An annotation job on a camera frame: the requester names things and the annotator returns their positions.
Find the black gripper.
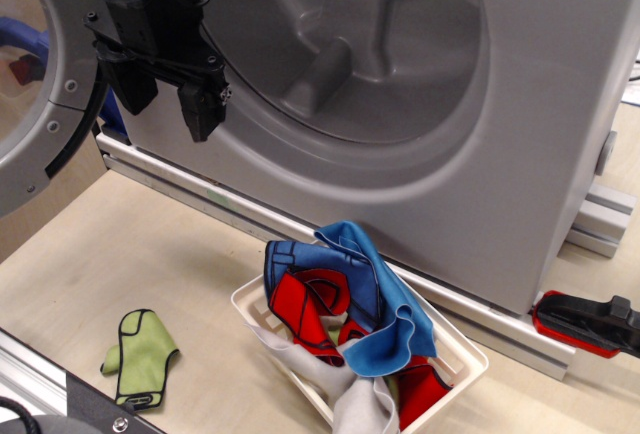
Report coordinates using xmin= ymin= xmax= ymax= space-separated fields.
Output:
xmin=83 ymin=0 xmax=229 ymax=143

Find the blue cloth garment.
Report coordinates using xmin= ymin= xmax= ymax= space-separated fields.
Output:
xmin=263 ymin=221 xmax=437 ymax=377

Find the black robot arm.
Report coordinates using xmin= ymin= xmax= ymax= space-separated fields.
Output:
xmin=84 ymin=0 xmax=231 ymax=143

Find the grey toy washing machine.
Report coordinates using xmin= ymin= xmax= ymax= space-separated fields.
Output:
xmin=124 ymin=0 xmax=639 ymax=313

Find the grey round washer door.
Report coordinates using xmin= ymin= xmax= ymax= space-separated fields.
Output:
xmin=1 ymin=0 xmax=107 ymax=215

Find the dark red block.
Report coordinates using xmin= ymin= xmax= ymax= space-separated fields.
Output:
xmin=9 ymin=54 xmax=46 ymax=86

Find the blue object behind door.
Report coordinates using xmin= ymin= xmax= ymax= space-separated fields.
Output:
xmin=0 ymin=16 xmax=49 ymax=66

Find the red cloth garment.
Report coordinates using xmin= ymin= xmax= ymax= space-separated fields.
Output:
xmin=260 ymin=269 xmax=452 ymax=433

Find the green cloth garment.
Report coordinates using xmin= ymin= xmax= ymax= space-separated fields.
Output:
xmin=100 ymin=309 xmax=179 ymax=411

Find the grey cloth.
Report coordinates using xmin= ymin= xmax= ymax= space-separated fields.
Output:
xmin=249 ymin=325 xmax=400 ymax=433

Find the aluminium extrusion block right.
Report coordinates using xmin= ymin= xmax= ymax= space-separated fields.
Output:
xmin=566 ymin=183 xmax=638 ymax=258

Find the red black clamp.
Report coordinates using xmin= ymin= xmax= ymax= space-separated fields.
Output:
xmin=532 ymin=291 xmax=639 ymax=359

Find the aluminium frame bracket foreground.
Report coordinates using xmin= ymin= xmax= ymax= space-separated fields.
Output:
xmin=1 ymin=330 xmax=160 ymax=434

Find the black cable foreground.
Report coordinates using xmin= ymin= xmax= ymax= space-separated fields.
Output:
xmin=0 ymin=397 xmax=42 ymax=434

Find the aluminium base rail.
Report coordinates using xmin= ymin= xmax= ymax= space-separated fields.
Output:
xmin=94 ymin=132 xmax=577 ymax=382

